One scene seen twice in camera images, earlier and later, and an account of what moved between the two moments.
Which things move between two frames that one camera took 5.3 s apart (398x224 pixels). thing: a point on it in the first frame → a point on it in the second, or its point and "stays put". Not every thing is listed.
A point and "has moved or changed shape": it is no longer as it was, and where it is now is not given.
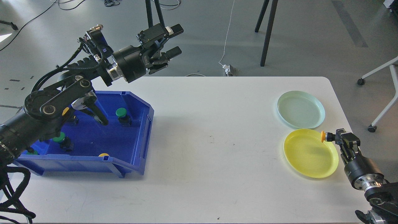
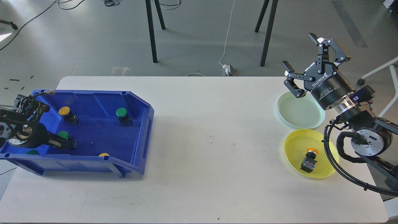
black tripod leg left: (149, 14) stays put
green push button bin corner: (34, 152) stays put
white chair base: (393, 63) stays put
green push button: (124, 119) stays put
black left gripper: (132, 61) → (38, 136)
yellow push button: (327, 136) → (308, 163)
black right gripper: (362, 172) → (328, 85)
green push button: (66, 142) has moved or changed shape
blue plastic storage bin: (82, 144) stays put
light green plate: (301, 109) stays put
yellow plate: (306, 153) stays put
